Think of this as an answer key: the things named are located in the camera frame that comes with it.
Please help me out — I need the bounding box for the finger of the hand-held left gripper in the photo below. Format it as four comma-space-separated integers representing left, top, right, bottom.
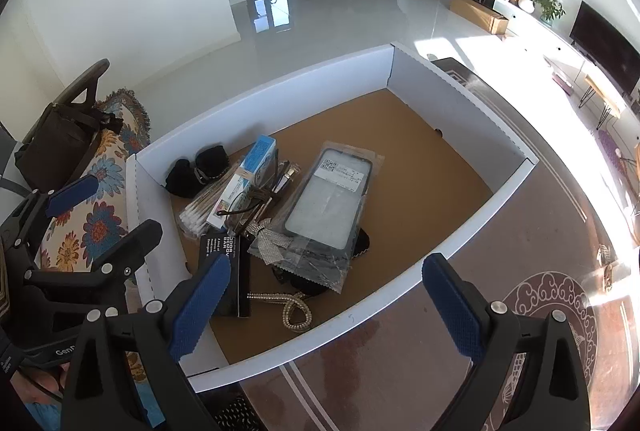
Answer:
0, 175, 99, 242
22, 219, 164, 292

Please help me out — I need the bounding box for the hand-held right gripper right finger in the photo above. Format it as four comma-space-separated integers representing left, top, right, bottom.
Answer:
421, 253, 593, 431

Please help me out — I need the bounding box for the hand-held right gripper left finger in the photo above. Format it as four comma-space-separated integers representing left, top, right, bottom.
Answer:
60, 253, 232, 431

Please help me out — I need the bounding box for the black printed box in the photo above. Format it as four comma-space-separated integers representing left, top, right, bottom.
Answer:
197, 233, 252, 318

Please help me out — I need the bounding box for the cotton swab packet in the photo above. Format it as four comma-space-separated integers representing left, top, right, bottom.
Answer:
179, 163, 246, 243

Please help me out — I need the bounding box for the black cloth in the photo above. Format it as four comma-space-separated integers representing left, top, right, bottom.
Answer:
165, 145, 231, 200

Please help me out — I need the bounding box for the black rhinestone headband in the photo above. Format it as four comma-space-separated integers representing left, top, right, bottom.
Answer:
247, 231, 372, 333

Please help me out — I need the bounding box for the blue white medicine box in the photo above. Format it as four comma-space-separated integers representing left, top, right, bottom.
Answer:
206, 136, 279, 230

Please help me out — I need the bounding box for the phone case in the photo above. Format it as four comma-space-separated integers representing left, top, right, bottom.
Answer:
248, 140, 386, 295

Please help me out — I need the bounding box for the white board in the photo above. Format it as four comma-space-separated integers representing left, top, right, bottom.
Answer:
125, 42, 540, 394

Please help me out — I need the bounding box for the brown patterned desktop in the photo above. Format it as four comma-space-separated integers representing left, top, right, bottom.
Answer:
240, 56, 640, 431

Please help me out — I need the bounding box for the person's left hand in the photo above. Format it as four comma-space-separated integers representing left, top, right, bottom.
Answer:
10, 363, 68, 412

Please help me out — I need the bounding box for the floral chair cushion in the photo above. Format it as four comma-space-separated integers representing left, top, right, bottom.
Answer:
37, 88, 167, 429

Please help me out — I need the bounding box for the brown bag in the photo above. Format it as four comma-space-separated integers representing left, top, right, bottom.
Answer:
14, 101, 123, 192

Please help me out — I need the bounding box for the dark chair back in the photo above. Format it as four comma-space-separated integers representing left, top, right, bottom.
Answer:
50, 58, 111, 112

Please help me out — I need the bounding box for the wooden stool with hairpin legs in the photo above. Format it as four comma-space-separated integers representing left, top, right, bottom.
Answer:
580, 76, 628, 129

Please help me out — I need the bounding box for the white television console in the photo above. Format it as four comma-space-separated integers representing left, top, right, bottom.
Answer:
492, 8, 640, 112

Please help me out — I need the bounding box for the brown cardboard box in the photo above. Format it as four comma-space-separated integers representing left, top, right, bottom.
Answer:
450, 0, 509, 36

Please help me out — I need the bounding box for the black television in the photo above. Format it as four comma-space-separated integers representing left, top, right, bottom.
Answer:
569, 1, 640, 96

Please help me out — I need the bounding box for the green potted plant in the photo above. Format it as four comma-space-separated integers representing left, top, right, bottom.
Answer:
532, 0, 566, 28

